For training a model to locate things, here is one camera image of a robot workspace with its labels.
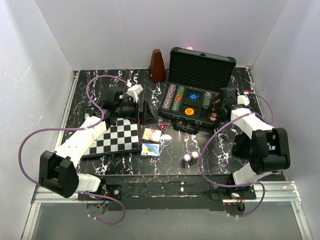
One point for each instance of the black poker chip case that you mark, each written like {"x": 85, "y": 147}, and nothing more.
{"x": 198, "y": 72}

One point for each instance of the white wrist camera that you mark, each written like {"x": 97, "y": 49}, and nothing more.
{"x": 243, "y": 100}
{"x": 134, "y": 92}

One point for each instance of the orange big blind button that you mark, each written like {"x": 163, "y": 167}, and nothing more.
{"x": 189, "y": 111}

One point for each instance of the red tan five chips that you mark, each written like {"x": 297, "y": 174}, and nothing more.
{"x": 213, "y": 116}

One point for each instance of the pink grey chip stack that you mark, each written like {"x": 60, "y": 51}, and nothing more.
{"x": 169, "y": 96}

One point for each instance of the purple black chip stack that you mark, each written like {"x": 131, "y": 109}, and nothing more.
{"x": 186, "y": 159}

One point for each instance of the brown black chip stack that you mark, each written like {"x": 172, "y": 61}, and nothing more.
{"x": 194, "y": 157}

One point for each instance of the blue small blind button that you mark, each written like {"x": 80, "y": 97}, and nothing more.
{"x": 193, "y": 96}

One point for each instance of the black red all-in triangle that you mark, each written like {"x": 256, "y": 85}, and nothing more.
{"x": 164, "y": 127}

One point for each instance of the green yellow chip stack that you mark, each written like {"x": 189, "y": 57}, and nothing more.
{"x": 179, "y": 93}

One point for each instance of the clear round dealer button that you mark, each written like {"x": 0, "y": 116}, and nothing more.
{"x": 165, "y": 140}

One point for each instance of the red playing card box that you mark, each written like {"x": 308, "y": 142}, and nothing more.
{"x": 151, "y": 135}

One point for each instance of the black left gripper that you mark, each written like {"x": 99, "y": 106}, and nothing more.
{"x": 148, "y": 117}

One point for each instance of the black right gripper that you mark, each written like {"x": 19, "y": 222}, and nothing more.
{"x": 217, "y": 106}

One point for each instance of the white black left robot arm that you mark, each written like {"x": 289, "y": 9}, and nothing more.
{"x": 57, "y": 169}

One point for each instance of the blue playing card box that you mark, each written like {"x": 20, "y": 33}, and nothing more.
{"x": 150, "y": 150}

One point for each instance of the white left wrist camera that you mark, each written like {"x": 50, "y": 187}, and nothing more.
{"x": 134, "y": 92}

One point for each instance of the black white chessboard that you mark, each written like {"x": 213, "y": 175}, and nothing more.
{"x": 121, "y": 138}

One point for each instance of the brown wooden metronome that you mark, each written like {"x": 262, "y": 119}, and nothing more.
{"x": 156, "y": 70}

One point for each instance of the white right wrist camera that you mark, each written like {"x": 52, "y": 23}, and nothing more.
{"x": 243, "y": 100}

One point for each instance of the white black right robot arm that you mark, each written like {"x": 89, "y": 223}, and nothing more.
{"x": 265, "y": 147}

